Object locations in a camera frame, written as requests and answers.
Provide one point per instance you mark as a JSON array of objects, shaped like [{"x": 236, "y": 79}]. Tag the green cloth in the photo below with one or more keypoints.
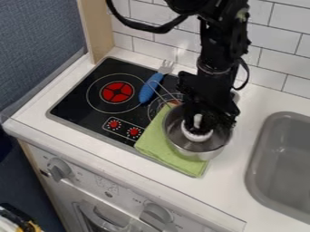
[{"x": 158, "y": 142}]

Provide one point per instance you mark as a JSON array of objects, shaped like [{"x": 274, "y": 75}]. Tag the toy sink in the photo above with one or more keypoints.
[{"x": 282, "y": 163}]

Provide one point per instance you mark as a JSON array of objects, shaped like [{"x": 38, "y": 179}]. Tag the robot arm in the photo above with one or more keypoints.
[{"x": 220, "y": 36}]

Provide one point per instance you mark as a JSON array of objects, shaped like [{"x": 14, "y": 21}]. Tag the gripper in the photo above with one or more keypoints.
[{"x": 210, "y": 90}]

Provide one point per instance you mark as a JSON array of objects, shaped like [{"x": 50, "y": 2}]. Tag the white toy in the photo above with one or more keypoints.
[{"x": 196, "y": 136}]

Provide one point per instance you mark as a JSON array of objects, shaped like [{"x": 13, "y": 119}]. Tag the toy stove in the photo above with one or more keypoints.
[{"x": 80, "y": 105}]

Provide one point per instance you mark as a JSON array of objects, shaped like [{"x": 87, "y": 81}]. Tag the silver pot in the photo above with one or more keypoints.
[{"x": 189, "y": 150}]

